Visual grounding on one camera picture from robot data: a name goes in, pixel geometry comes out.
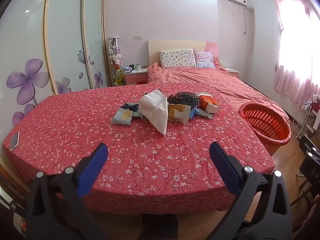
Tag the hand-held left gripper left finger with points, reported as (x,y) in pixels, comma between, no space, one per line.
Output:
(92,166)

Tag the white floral pillow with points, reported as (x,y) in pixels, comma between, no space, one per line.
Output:
(177,58)

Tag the white smartphone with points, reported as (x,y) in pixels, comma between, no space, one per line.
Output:
(14,141)

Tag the pale green white packet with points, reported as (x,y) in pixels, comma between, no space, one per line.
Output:
(137,114)

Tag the green yellow plush toy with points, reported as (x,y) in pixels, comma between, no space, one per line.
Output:
(118,76)

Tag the pink curtain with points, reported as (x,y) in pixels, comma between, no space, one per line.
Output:
(287,75)

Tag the plush toy display tower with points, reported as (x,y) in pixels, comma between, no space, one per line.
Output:
(116,55)

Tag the dark mug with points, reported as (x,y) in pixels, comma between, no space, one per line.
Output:
(131,67)

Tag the dark wooden chair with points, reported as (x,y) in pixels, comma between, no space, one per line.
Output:
(303,195)

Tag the blue packet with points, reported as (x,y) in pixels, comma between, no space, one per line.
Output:
(202,113)

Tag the orange white packet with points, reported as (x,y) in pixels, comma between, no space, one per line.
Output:
(210,101)

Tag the white wall socket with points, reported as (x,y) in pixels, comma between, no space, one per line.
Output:
(138,37)

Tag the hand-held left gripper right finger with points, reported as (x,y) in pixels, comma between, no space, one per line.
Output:
(225,166)

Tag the white air conditioner pipe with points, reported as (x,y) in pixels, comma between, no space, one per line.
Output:
(246,20)

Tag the bed with pink duvet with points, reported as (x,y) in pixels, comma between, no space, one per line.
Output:
(212,80)

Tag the table with red floral cloth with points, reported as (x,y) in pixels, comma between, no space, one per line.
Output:
(75,120)

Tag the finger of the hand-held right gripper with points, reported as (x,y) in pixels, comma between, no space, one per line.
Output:
(306,142)

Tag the pink striped pillow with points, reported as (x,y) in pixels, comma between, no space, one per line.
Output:
(203,58)

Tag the orange plastic laundry basket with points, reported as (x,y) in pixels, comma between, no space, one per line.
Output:
(265,125)

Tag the pink white nightstand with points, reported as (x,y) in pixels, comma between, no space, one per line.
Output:
(232,71)
(135,78)

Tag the yellow white packet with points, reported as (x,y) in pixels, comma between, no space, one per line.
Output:
(178,112)

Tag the grey blue sock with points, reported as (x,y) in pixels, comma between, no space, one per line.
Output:
(122,116)

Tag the black white patterned cloth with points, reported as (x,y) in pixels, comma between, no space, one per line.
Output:
(131,106)

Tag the floral sliding-door wardrobe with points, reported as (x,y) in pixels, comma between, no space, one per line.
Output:
(67,30)

